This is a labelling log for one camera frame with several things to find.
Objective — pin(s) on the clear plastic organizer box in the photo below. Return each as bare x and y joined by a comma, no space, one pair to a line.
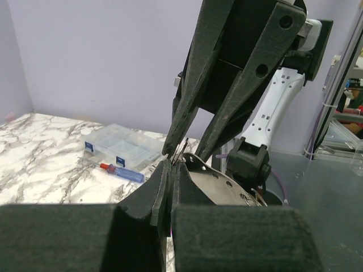
124,147

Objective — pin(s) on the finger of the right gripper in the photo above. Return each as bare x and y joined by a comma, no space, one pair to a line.
249,84
201,56

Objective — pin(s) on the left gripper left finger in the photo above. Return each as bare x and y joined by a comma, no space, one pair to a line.
127,236

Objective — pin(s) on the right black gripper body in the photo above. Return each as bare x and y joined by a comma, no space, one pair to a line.
243,28

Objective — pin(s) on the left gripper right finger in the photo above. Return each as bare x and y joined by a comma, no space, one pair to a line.
208,237

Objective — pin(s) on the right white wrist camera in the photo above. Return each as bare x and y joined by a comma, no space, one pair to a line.
308,35

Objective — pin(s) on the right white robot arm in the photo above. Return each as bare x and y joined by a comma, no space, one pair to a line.
248,161

